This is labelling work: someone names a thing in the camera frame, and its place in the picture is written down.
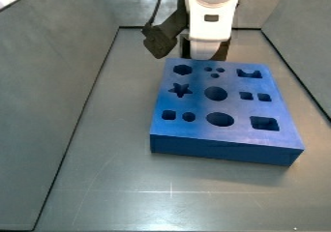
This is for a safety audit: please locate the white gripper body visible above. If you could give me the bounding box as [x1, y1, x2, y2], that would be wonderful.
[185, 0, 238, 60]

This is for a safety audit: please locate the blue shape-sorting fixture block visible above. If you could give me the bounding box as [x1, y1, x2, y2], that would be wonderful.
[150, 58, 304, 166]

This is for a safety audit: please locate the black camera cable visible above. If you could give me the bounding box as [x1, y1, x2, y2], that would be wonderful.
[147, 0, 166, 27]

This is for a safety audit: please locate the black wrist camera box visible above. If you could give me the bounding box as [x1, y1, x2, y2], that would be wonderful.
[142, 8, 188, 59]

